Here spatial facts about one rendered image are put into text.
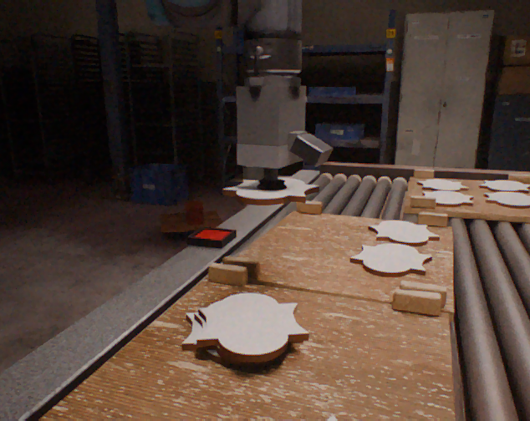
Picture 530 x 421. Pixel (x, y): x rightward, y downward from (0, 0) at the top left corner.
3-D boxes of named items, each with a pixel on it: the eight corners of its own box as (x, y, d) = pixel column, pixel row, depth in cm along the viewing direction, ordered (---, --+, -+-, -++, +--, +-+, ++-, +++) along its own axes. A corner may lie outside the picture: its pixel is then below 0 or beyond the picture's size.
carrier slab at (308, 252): (215, 282, 74) (214, 273, 73) (293, 216, 111) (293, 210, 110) (452, 322, 62) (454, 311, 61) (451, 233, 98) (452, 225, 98)
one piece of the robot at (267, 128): (317, 53, 54) (313, 191, 58) (343, 57, 61) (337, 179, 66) (229, 56, 59) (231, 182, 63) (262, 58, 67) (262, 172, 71)
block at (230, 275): (207, 282, 70) (206, 265, 69) (212, 277, 72) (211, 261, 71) (244, 287, 68) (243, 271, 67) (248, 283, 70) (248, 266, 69)
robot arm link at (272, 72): (310, 42, 62) (283, 37, 56) (309, 78, 64) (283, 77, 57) (261, 44, 66) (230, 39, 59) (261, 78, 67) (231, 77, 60)
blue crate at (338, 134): (313, 138, 513) (314, 124, 508) (322, 135, 546) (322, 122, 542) (359, 141, 495) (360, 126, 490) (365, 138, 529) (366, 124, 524)
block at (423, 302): (391, 310, 61) (393, 291, 61) (392, 304, 63) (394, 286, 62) (440, 318, 59) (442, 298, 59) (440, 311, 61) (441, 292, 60)
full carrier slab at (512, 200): (404, 213, 113) (405, 195, 112) (410, 181, 151) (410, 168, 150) (572, 227, 102) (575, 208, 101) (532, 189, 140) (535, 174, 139)
